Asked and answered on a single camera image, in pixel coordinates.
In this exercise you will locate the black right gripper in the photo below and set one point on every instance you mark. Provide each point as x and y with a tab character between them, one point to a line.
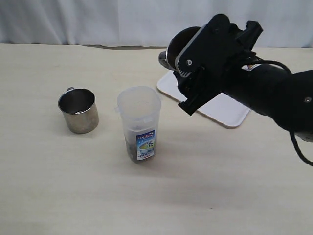
202	86

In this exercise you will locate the steel mug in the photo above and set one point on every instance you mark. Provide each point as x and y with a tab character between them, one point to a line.
78	106
167	58

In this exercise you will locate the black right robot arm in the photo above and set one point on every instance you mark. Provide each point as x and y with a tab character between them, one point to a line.
269	88

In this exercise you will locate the white plastic tray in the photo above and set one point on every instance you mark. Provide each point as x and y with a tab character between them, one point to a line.
221	109

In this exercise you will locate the white backdrop curtain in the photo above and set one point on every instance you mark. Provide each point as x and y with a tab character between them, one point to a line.
148	23

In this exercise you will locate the clear plastic pitcher with label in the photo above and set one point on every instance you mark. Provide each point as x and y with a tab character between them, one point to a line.
139	109

